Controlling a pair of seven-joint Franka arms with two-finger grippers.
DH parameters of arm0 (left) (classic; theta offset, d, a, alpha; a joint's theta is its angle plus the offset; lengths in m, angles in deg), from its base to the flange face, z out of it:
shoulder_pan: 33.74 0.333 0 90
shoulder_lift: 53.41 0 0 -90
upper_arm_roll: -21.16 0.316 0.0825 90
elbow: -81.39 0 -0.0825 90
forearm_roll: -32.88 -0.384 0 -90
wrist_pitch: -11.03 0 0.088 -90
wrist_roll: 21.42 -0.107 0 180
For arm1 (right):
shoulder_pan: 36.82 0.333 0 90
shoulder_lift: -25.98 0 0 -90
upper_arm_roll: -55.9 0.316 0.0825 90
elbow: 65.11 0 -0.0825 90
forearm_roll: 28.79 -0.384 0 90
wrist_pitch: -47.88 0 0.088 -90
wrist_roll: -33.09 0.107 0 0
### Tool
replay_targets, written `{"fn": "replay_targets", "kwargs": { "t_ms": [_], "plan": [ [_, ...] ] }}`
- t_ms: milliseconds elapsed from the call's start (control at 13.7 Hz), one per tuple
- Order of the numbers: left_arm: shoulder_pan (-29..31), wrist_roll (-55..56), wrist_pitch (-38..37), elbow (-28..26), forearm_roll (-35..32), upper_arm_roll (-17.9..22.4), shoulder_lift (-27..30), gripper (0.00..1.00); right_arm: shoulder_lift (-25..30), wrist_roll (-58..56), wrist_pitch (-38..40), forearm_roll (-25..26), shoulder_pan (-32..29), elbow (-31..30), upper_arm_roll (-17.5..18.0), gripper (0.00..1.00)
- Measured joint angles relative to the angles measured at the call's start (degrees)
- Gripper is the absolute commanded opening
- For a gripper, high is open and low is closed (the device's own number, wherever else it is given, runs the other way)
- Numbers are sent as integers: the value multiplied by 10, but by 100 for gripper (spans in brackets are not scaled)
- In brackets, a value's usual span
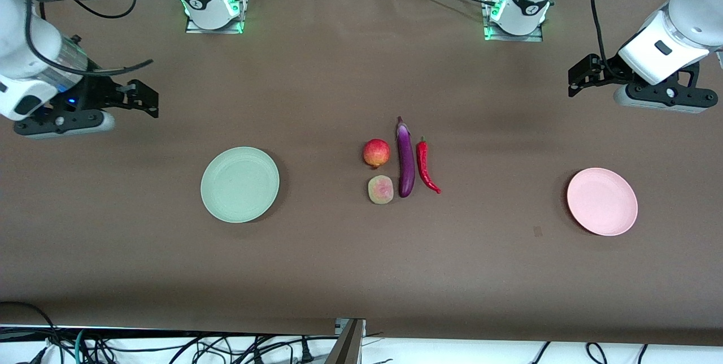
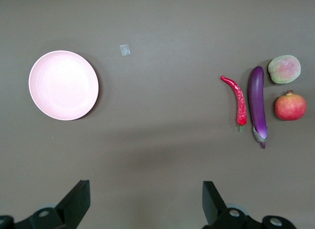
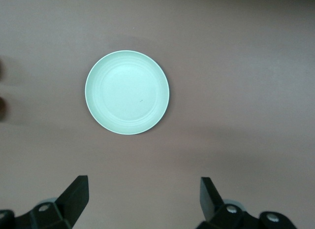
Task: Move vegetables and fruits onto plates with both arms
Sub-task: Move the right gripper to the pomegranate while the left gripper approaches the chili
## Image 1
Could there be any red chili pepper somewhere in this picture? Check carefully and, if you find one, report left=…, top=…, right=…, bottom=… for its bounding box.
left=416, top=137, right=442, bottom=194

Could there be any purple eggplant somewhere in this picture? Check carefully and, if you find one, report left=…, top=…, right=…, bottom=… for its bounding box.
left=395, top=116, right=416, bottom=198

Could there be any red pomegranate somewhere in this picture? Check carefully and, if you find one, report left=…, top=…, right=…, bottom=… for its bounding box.
left=363, top=138, right=391, bottom=170

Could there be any pink green peach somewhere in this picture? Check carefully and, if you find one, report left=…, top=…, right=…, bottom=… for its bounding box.
left=368, top=175, right=394, bottom=205

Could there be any pink round plate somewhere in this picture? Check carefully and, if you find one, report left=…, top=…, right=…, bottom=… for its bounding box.
left=567, top=167, right=639, bottom=237

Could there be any pale green round plate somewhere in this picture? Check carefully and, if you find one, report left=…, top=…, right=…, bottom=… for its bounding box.
left=201, top=146, right=280, bottom=224

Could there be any brown table cover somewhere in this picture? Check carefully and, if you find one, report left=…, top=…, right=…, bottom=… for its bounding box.
left=0, top=0, right=723, bottom=348

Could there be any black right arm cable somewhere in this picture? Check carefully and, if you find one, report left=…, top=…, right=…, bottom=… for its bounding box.
left=23, top=0, right=154, bottom=76

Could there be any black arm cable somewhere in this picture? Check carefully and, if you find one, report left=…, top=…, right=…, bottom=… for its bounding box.
left=589, top=0, right=611, bottom=65
left=23, top=0, right=154, bottom=76

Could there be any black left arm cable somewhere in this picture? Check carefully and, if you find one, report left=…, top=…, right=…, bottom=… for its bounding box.
left=589, top=0, right=611, bottom=65

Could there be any black looped floor cable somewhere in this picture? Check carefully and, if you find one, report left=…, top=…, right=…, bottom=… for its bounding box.
left=0, top=301, right=60, bottom=364

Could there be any teal floor cable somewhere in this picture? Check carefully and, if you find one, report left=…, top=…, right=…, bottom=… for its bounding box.
left=73, top=327, right=94, bottom=364

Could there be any aluminium frame post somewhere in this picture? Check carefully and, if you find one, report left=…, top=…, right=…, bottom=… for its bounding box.
left=326, top=318, right=367, bottom=364

